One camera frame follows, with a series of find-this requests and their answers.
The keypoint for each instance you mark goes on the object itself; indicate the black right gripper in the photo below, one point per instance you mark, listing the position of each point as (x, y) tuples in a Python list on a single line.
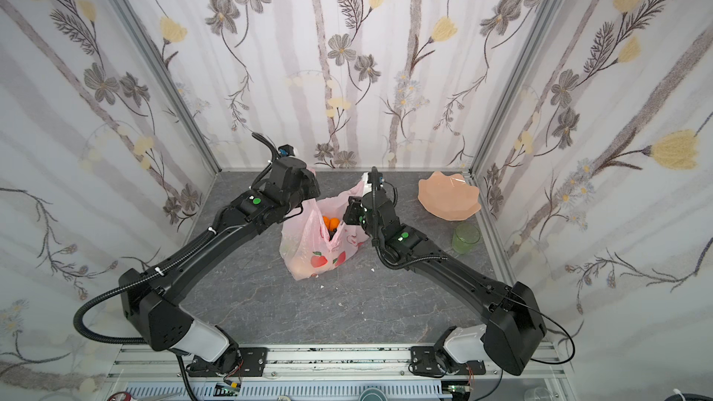
[(356, 214)]

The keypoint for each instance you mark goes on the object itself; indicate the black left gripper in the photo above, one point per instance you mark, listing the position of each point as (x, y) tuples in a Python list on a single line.
[(306, 187)]

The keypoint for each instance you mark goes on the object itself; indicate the pink plastic bag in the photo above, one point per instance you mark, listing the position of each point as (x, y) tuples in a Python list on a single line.
[(307, 248)]

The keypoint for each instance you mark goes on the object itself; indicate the pink scalloped bowl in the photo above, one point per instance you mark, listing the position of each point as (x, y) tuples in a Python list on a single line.
[(449, 198)]

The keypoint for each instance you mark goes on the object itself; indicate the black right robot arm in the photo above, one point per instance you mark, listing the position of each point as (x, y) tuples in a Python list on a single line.
[(511, 326)]

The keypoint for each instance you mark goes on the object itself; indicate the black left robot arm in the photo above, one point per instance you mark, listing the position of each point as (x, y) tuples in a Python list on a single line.
[(151, 299)]

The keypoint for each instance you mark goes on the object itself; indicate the orange fake fruit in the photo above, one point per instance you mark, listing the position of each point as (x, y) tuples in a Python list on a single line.
[(332, 224)]

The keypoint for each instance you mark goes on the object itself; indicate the green translucent cup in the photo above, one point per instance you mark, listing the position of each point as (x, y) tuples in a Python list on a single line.
[(465, 238)]

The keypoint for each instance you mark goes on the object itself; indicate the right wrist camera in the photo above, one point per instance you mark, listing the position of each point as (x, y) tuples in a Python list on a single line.
[(372, 179)]

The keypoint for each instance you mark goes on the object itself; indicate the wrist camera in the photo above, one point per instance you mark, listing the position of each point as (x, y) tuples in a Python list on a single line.
[(285, 151), (372, 179)]

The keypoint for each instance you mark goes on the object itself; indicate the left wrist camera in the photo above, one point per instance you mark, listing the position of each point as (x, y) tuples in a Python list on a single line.
[(285, 151)]

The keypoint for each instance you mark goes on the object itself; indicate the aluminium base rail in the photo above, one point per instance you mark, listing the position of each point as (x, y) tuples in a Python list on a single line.
[(330, 372)]

